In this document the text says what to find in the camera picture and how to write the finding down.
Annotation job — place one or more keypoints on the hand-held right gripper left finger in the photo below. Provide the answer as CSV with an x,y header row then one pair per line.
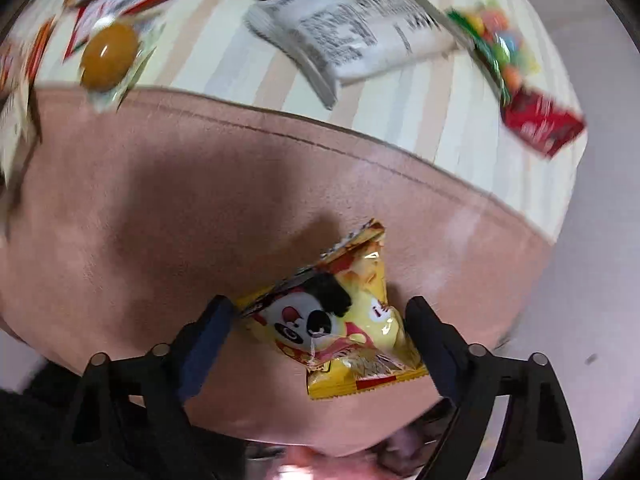
x,y
205,355

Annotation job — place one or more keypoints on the cream striped blanket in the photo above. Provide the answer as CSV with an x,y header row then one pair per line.
x,y
225,60

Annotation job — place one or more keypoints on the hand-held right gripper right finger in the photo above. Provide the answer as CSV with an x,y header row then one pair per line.
x,y
446,370

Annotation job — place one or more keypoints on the colourful candy bag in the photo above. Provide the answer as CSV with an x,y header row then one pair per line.
x,y
500,40

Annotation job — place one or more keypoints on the yellow panda snack packet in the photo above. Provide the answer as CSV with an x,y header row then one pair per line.
x,y
340,320

